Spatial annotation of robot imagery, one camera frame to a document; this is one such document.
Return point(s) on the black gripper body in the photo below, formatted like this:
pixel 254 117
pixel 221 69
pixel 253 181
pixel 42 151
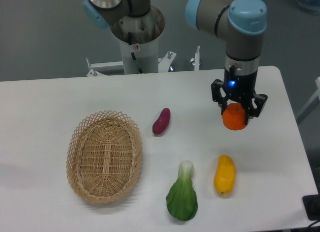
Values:
pixel 239 87

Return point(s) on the blue object top right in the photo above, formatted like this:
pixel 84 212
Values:
pixel 309 6

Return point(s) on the green bok choy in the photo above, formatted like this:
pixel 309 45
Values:
pixel 181 200

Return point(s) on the orange fruit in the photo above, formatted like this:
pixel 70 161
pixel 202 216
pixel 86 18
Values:
pixel 234 117

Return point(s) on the black device at table edge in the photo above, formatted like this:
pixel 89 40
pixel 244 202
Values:
pixel 312 206

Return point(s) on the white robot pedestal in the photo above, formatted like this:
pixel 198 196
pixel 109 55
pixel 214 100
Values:
pixel 143 56

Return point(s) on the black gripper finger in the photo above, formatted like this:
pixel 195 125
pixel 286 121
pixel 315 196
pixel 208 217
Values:
pixel 222 92
pixel 253 105

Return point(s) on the yellow mango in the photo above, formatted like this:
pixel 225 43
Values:
pixel 225 175

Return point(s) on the woven wicker basket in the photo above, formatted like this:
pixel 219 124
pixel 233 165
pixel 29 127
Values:
pixel 104 157

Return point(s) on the white metal mounting frame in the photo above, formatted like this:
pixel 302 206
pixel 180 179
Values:
pixel 165 64

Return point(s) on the white frame right edge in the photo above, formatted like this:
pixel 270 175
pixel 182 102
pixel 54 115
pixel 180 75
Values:
pixel 310 104

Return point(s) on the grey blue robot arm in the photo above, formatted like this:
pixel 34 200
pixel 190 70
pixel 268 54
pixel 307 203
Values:
pixel 240 23

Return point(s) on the purple sweet potato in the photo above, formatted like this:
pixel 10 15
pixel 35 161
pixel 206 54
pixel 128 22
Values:
pixel 162 122

